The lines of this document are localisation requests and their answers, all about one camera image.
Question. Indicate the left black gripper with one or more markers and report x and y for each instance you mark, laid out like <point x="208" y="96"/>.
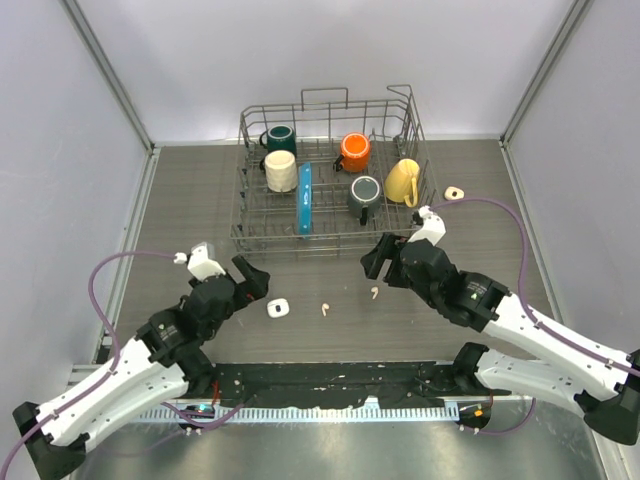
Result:
<point x="255" y="284"/>

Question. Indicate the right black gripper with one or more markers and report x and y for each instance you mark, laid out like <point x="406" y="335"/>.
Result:
<point x="375" y="260"/>

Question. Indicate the white earbud charging case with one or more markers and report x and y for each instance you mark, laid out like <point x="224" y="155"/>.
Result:
<point x="278" y="308"/>

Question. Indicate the beige earbud case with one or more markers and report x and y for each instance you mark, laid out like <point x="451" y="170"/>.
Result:
<point x="453" y="193"/>

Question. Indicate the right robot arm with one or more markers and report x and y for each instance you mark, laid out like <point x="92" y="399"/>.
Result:
<point x="583" y="376"/>

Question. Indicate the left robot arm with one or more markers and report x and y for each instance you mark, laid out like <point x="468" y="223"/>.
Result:
<point x="163" y="360"/>

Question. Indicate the grey mug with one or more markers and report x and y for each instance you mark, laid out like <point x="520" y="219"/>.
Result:
<point x="364" y="198"/>

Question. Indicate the yellow mug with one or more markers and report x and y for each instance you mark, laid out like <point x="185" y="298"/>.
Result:
<point x="401" y="184"/>

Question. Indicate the blue plate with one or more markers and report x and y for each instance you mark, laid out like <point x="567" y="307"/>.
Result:
<point x="304" y="200"/>

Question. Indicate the cream textured mug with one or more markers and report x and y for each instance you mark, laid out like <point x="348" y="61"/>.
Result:
<point x="280" y="170"/>

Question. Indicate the orange mug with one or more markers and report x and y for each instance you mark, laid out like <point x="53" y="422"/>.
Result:
<point x="355" y="149"/>

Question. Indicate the dark green mug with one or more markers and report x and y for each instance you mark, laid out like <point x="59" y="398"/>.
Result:
<point x="279" y="137"/>

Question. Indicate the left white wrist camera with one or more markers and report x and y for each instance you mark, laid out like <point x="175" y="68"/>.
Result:
<point x="200" y="262"/>

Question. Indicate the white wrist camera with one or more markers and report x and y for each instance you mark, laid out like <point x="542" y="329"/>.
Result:
<point x="427" y="225"/>
<point x="200" y="262"/>

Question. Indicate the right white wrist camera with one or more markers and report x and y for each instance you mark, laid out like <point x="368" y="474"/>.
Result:
<point x="427" y="225"/>

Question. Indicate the grey wire dish rack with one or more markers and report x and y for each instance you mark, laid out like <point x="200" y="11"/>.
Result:
<point x="265" y="222"/>

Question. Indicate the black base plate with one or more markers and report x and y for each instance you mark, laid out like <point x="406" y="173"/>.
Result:
<point x="339" y="385"/>

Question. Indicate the white slotted cable duct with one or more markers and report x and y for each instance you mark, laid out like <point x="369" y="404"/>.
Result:
<point x="369" y="412"/>

